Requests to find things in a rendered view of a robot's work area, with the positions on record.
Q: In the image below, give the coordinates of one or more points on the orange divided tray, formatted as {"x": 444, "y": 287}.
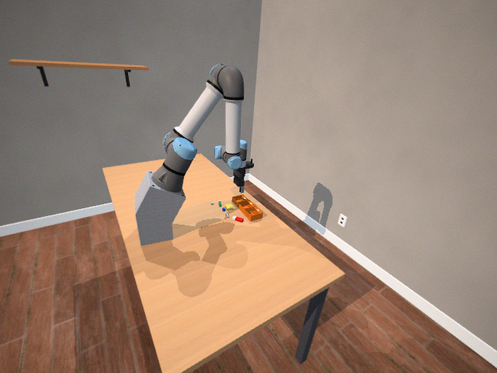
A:
{"x": 247, "y": 207}

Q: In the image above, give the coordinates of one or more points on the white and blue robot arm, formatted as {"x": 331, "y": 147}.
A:
{"x": 225, "y": 82}

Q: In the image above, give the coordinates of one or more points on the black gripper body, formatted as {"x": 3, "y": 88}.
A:
{"x": 239, "y": 174}

